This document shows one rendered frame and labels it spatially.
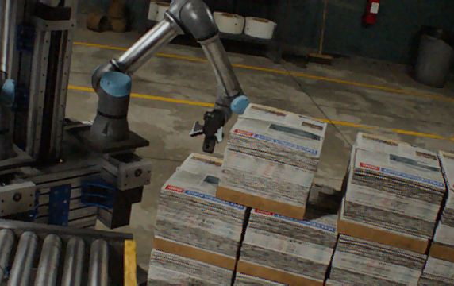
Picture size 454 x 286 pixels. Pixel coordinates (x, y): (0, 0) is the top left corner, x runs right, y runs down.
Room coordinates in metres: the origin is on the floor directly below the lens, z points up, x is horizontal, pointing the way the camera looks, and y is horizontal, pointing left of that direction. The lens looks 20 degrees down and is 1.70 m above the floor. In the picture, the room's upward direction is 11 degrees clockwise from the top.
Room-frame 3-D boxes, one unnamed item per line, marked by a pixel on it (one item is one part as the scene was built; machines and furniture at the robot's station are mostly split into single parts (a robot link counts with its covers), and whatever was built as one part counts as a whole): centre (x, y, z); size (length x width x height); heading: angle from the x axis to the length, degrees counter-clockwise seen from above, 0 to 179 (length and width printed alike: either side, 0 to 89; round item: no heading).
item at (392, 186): (1.94, -0.57, 0.95); 0.38 x 0.29 x 0.23; 171
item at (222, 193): (1.91, -0.17, 0.86); 0.29 x 0.16 x 0.04; 81
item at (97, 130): (2.27, 0.42, 0.87); 0.15 x 0.15 x 0.10
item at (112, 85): (2.27, 0.43, 0.98); 0.13 x 0.12 x 0.14; 25
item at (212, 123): (2.44, 0.05, 0.88); 0.12 x 0.08 x 0.09; 171
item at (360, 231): (1.94, -0.57, 0.86); 0.38 x 0.29 x 0.04; 171
